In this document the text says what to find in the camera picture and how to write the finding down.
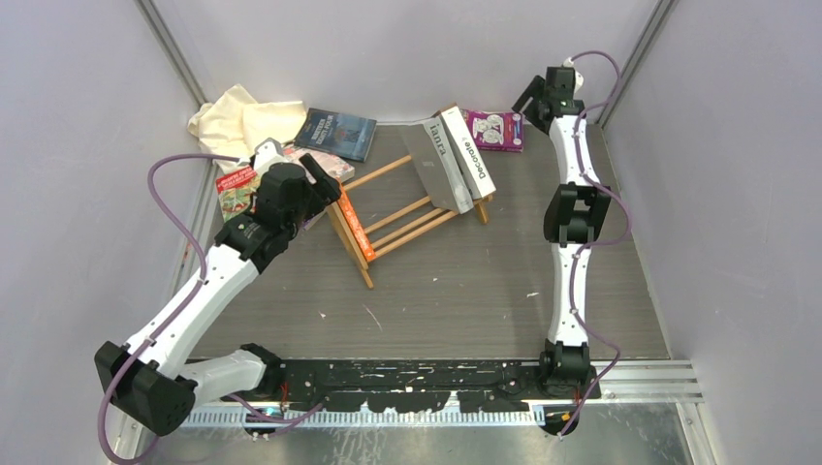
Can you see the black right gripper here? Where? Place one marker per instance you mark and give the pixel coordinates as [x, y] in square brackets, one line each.
[533, 91]

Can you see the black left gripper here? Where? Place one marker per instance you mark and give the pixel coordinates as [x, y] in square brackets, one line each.
[324, 192]

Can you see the floral white book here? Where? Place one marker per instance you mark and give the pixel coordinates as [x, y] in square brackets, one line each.
[331, 164]

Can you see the orange treehouse book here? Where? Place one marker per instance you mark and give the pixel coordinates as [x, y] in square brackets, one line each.
[356, 227]

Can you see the wooden book rack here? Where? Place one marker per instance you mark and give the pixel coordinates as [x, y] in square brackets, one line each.
[392, 240]

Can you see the purple cartoon book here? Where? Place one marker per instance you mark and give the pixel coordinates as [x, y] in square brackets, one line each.
[496, 131]

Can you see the white Decorate book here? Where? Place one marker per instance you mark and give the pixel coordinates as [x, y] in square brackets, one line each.
[470, 161]

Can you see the grey ianra book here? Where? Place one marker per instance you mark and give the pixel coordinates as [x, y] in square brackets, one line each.
[433, 157]

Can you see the purple yellow treehouse book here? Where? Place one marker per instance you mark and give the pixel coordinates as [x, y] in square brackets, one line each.
[307, 224]

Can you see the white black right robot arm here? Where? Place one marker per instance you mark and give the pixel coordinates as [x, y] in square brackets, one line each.
[573, 221]

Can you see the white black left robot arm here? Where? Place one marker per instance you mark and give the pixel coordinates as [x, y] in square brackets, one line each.
[149, 377]

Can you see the dark blue book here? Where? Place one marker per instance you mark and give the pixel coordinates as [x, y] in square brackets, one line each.
[343, 135]

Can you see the red treehouse book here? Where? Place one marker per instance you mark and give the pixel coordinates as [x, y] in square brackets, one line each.
[234, 191]

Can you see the cream cloth bag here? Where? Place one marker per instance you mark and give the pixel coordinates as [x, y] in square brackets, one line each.
[236, 123]

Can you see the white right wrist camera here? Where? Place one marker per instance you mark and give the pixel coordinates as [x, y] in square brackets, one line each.
[573, 67]

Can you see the black mounting base plate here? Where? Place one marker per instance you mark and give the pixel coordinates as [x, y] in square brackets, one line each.
[419, 386]

